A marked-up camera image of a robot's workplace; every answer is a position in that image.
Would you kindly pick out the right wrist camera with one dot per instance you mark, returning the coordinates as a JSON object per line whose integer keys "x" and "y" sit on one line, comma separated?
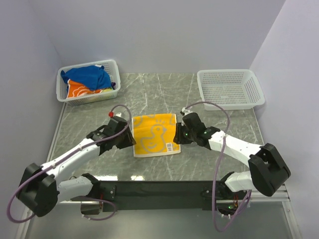
{"x": 185, "y": 111}

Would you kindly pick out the right white plastic basket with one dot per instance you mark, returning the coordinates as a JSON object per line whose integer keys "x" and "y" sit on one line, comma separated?
{"x": 231, "y": 89}

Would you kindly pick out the black base beam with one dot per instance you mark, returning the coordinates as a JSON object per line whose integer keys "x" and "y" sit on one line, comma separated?
{"x": 152, "y": 195}

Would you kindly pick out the yellow duck towel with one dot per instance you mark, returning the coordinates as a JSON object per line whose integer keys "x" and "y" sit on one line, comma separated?
{"x": 154, "y": 135}

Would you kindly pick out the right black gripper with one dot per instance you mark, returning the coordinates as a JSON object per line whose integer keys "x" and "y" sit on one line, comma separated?
{"x": 178, "y": 138}

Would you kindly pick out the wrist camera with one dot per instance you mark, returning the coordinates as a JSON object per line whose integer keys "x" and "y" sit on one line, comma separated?
{"x": 185, "y": 111}
{"x": 115, "y": 114}

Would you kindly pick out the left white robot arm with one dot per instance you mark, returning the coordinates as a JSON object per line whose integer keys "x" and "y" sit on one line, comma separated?
{"x": 42, "y": 187}

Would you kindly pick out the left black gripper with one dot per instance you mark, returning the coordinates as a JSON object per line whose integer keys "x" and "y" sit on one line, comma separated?
{"x": 129, "y": 141}

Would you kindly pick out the blue towel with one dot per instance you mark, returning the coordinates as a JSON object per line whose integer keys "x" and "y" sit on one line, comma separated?
{"x": 93, "y": 77}

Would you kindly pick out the left white plastic basket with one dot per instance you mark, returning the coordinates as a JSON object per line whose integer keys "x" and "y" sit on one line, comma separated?
{"x": 110, "y": 66}

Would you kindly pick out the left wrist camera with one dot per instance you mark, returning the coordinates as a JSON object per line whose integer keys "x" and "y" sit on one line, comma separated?
{"x": 115, "y": 114}

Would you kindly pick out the white plastic basket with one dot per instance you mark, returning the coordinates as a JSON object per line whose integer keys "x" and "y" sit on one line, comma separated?
{"x": 231, "y": 89}
{"x": 110, "y": 66}

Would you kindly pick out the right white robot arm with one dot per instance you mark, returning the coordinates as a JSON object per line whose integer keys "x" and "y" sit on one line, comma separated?
{"x": 267, "y": 169}

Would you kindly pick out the orange towel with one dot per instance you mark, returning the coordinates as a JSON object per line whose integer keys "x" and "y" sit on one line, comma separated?
{"x": 77, "y": 90}

